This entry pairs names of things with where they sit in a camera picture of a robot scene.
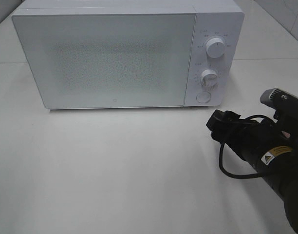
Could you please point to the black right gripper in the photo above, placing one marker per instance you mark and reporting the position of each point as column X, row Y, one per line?
column 247, row 137

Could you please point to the round white door button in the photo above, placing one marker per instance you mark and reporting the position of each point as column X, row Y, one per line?
column 203, row 97

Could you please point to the white microwave door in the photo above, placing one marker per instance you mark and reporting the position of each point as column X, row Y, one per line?
column 108, row 61

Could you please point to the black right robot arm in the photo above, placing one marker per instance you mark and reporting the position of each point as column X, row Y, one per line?
column 272, row 156

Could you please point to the lower white timer knob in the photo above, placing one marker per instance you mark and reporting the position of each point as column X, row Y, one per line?
column 209, row 77

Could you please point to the upper white power knob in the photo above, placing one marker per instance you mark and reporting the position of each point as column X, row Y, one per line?
column 215, row 47

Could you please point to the white microwave oven body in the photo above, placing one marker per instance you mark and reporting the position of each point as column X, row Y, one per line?
column 212, row 18

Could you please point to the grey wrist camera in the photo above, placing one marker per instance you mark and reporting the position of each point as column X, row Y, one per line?
column 284, row 103

